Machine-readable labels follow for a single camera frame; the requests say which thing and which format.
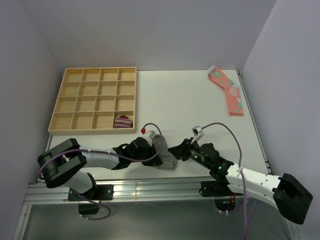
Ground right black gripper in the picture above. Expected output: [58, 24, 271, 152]
[167, 137, 212, 170]

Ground grey sock with black stripes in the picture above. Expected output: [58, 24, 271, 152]
[152, 134, 178, 171]

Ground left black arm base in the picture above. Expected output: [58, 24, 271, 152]
[67, 184, 114, 217]

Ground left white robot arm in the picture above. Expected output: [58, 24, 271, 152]
[37, 134, 164, 200]

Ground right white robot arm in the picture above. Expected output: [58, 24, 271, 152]
[168, 139, 313, 225]

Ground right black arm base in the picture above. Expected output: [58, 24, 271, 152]
[198, 180, 243, 215]

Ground purple striped rolled sock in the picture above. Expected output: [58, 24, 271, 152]
[113, 115, 133, 129]

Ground wooden compartment tray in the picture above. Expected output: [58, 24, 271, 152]
[48, 67, 137, 135]

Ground pink patterned sock pair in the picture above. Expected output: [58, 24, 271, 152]
[207, 65, 244, 116]

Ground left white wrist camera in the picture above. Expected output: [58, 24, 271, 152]
[141, 128, 157, 141]

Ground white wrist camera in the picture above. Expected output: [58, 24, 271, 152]
[191, 126, 204, 143]
[141, 128, 157, 141]

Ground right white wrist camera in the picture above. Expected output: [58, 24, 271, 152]
[191, 126, 204, 143]

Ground aluminium frame rail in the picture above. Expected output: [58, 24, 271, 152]
[23, 174, 287, 204]

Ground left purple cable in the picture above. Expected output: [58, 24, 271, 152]
[38, 122, 165, 221]

